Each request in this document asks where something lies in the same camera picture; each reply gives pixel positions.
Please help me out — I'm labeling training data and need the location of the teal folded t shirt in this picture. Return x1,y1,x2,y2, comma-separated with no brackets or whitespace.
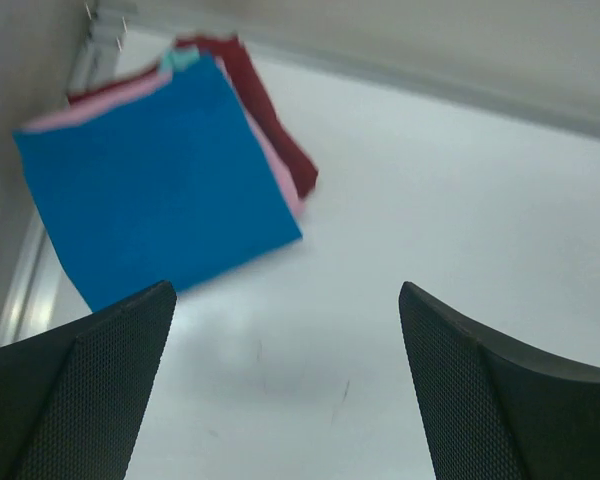
158,46,200,73

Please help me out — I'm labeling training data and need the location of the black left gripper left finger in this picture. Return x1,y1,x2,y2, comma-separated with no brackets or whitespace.
0,281,176,479

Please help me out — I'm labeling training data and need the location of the dark red folded t shirt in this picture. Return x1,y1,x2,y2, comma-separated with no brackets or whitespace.
67,32,320,199

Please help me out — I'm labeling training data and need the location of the pink folded t shirt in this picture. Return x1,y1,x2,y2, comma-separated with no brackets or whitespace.
22,58,304,218

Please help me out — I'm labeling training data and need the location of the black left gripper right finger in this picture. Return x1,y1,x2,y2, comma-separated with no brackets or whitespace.
398,282,600,479

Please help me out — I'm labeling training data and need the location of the blue t shirt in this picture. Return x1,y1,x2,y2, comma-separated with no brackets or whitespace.
14,55,302,310

